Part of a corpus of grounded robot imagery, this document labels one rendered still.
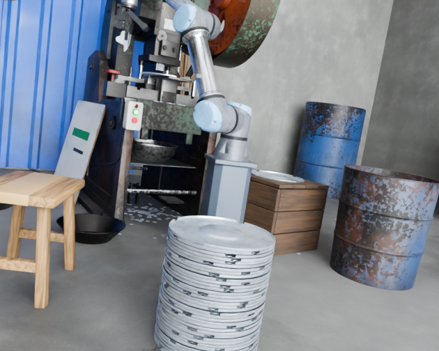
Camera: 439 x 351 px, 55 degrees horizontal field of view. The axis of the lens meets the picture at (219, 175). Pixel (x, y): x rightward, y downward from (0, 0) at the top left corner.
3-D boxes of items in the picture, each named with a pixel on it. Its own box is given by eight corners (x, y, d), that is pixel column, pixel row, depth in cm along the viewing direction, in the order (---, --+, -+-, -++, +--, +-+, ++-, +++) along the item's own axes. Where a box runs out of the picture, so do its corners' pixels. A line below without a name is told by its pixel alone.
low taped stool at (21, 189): (44, 311, 121) (54, 198, 116) (-43, 302, 119) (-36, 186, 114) (76, 267, 155) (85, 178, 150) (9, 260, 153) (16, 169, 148)
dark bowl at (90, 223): (133, 247, 184) (135, 232, 183) (62, 251, 168) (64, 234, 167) (112, 226, 209) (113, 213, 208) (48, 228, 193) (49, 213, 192)
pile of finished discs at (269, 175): (315, 182, 219) (316, 181, 219) (277, 182, 201) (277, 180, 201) (275, 172, 241) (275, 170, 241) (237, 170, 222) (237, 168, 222)
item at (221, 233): (286, 235, 122) (287, 232, 122) (255, 261, 95) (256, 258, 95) (197, 212, 132) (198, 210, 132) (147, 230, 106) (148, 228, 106)
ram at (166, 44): (182, 60, 231) (189, 4, 227) (157, 54, 223) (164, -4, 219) (168, 60, 246) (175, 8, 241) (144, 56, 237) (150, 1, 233)
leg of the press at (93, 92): (125, 227, 213) (146, 44, 200) (102, 227, 206) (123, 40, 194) (80, 186, 289) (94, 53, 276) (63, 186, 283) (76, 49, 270)
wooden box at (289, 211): (317, 249, 223) (329, 185, 218) (267, 256, 198) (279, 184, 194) (264, 227, 253) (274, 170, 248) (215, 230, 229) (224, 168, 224)
